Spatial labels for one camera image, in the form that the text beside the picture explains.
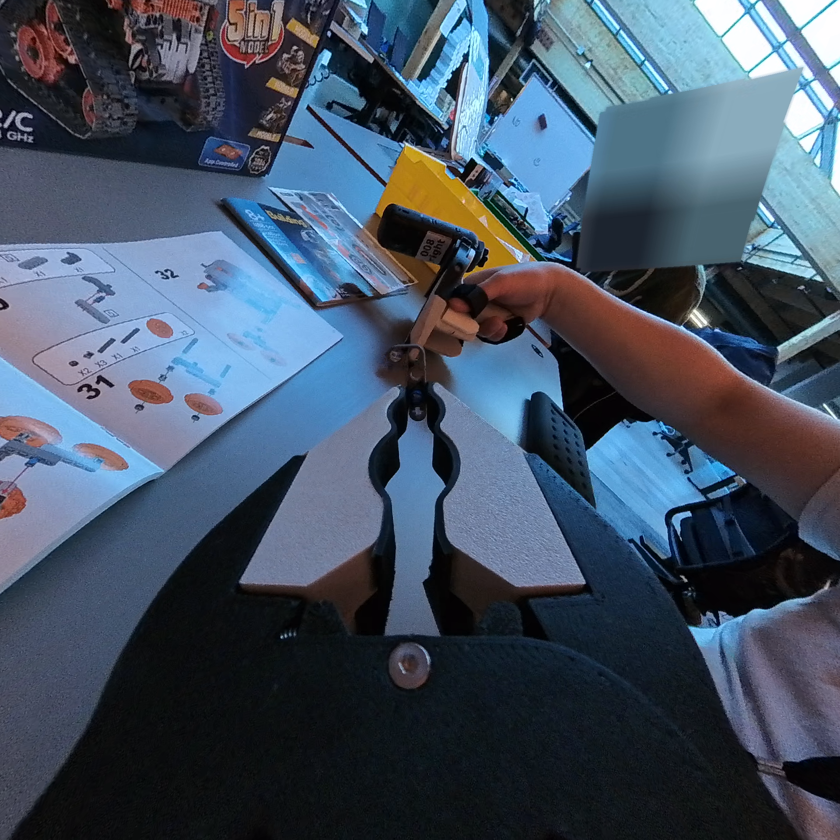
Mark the person's right forearm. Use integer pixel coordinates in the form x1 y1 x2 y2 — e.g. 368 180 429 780
545 266 840 519

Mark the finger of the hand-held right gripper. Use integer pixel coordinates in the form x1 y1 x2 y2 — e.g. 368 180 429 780
408 295 462 358

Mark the green plastic bin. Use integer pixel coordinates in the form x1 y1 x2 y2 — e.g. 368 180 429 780
482 193 547 263

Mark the grey desk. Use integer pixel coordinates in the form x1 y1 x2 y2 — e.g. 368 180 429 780
0 108 565 815

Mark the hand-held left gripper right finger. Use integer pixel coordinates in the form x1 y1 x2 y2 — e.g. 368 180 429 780
427 382 587 635

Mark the blue instruction booklet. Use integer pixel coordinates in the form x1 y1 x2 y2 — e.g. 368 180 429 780
221 197 368 308

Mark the black harness strap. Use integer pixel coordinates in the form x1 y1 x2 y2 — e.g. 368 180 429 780
755 755 840 798

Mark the perforated black chair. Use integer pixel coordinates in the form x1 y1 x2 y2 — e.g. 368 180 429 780
525 392 597 506

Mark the yellow plastic bin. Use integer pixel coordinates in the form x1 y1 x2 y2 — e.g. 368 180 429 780
375 144 542 270

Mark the person's right hand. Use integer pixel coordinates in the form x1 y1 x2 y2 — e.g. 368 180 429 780
430 262 560 358

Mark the robot kit box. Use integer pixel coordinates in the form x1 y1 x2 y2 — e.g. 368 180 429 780
0 0 339 178

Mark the robot sticker sheet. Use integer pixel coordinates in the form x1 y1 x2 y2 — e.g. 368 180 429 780
269 187 417 299

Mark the black office chair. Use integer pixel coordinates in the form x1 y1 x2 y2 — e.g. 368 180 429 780
663 486 798 592

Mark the whiteboard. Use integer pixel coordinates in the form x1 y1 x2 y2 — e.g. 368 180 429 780
482 72 595 211

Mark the navy jacket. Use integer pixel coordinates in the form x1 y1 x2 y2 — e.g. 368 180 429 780
696 328 778 388

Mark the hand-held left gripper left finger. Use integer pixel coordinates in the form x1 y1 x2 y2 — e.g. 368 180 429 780
239 386 404 635

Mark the open white instruction booklet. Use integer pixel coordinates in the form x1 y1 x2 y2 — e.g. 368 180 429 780
0 231 343 595

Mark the grey table with wooden edge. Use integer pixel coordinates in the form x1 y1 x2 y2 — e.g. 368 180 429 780
289 72 460 191

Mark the grey holed beam with blue pin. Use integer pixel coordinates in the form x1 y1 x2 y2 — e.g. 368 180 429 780
385 343 429 422

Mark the wooden easel board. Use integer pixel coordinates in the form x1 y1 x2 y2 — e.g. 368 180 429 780
449 62 490 161

